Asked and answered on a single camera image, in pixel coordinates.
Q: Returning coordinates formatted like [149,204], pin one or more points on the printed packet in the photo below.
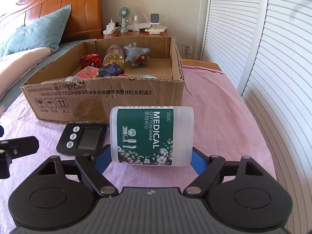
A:
[86,72]

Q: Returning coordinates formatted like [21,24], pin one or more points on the wooden bed frame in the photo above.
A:
[199,63]

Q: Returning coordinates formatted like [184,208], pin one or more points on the green label cotton swab jar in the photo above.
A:
[151,136]

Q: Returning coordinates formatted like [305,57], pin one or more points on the brown cardboard box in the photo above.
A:
[97,100]

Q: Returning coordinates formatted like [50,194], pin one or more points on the clear plastic jar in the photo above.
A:
[72,79]

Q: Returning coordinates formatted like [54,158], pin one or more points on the blue bed sheet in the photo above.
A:
[65,51]

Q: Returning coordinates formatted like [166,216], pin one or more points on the pink towel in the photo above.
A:
[219,117]

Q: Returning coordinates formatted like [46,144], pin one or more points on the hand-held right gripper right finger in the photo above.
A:
[198,160]

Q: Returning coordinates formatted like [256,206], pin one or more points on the white wall socket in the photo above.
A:
[187,48]

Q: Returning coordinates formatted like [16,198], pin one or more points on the wooden headboard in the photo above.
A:
[61,2]

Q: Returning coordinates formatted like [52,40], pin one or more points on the beige quilt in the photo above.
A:
[19,64]

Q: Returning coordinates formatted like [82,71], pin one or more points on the red toy car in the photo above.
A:
[93,59]

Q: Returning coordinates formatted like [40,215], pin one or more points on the wooden nightstand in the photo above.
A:
[136,34]

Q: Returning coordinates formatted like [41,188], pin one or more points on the black digital timer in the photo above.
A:
[82,139]

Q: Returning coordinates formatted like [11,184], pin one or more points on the small green desk fan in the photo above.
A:
[124,13]

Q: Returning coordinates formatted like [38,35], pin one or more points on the bottle of yellow capsules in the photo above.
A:
[113,57]

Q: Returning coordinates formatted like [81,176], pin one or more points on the grey plush toy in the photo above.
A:
[135,53]

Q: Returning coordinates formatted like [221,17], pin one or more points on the white remote control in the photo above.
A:
[154,30]

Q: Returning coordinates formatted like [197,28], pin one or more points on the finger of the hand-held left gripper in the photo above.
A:
[19,146]
[1,131]

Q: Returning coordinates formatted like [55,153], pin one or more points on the white power strip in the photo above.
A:
[111,28]

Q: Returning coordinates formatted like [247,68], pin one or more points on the black cube with blue print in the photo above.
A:
[111,70]

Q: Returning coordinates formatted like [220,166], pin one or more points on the white louvered closet door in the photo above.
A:
[231,24]
[287,78]

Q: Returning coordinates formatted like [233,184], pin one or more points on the phone on white stand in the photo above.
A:
[154,18]

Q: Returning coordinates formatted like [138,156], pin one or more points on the red and black toy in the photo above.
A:
[121,74]

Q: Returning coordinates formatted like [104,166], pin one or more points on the clear spray bottle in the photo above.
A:
[135,24]

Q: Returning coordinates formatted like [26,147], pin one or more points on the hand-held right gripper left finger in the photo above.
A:
[101,160]

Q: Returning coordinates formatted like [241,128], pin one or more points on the mint green oval case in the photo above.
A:
[146,77]

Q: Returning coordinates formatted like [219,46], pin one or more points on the blue pillow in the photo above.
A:
[41,31]

